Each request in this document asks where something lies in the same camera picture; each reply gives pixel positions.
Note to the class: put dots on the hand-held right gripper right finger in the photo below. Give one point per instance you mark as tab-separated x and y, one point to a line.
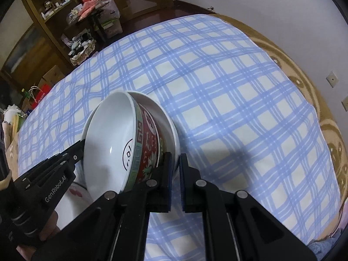
185	195

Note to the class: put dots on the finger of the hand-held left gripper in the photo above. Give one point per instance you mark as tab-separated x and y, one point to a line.
76	153

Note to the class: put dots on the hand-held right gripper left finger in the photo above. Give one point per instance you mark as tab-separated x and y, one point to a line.
167	195

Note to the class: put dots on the medium red patterned bowl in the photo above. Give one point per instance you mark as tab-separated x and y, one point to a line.
108	141

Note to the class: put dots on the white cherry print plate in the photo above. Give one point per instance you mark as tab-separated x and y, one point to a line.
70	212

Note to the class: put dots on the large white cartoon print bowl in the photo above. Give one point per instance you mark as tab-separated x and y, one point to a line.
165	122

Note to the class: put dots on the person's left hand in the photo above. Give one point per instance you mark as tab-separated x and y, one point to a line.
51	225

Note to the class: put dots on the red shopping bag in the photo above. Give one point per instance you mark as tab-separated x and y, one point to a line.
42	96

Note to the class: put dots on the white ruffled toy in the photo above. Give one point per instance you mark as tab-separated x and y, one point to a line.
13	111

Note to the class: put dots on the brown cardboard box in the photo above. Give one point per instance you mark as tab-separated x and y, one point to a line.
54	74

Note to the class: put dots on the wicker basket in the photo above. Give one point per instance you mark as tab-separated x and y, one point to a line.
83	55

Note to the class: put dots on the blue plaid cloth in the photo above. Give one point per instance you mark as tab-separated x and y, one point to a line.
231	100

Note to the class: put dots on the wooden wardrobe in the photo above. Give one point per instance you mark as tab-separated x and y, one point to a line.
32	46

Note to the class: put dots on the clear plastic storage box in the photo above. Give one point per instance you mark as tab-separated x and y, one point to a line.
111	30

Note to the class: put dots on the small dark side table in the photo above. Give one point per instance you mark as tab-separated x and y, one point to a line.
95	24

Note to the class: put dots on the pink paper packet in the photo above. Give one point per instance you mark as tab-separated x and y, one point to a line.
89	8

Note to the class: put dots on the white plastic bag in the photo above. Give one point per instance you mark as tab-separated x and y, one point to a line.
111	9

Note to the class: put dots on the white wall socket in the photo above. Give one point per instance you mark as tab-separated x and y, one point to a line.
345	103
332	79

